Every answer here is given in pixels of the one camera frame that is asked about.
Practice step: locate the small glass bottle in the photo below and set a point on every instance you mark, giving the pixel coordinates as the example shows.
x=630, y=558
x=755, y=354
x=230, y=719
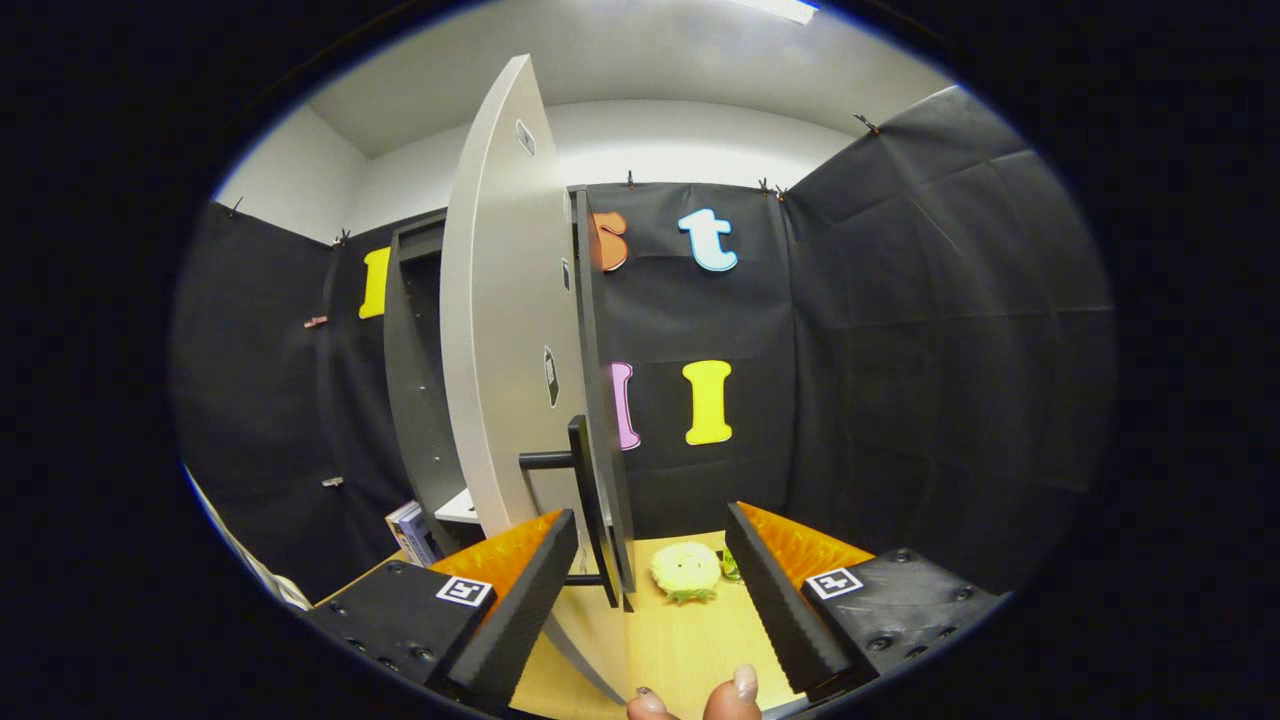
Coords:
x=730, y=566

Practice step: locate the blue cover book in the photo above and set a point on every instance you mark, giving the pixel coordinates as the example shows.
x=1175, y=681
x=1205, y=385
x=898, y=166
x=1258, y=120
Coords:
x=420, y=540

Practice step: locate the long ceiling light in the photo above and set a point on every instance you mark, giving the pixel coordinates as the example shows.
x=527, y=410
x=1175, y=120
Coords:
x=778, y=8

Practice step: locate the white cover book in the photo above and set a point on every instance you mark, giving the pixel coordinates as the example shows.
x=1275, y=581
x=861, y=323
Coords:
x=396, y=522

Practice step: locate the grey shoe cabinet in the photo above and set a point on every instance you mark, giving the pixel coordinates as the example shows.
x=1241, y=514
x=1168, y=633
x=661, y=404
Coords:
x=415, y=400

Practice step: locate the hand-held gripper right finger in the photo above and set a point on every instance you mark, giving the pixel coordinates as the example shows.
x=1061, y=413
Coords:
x=780, y=610

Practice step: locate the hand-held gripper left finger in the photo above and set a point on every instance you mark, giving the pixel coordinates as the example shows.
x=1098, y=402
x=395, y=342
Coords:
x=525, y=610

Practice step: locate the beige shoe cabinet door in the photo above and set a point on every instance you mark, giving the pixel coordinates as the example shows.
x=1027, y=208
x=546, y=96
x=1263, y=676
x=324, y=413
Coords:
x=500, y=350

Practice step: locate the yellow plush toy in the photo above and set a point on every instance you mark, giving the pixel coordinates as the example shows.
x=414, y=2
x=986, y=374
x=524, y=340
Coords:
x=685, y=570

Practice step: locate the black backdrop cloth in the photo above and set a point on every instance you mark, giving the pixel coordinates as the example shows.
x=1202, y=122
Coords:
x=940, y=350

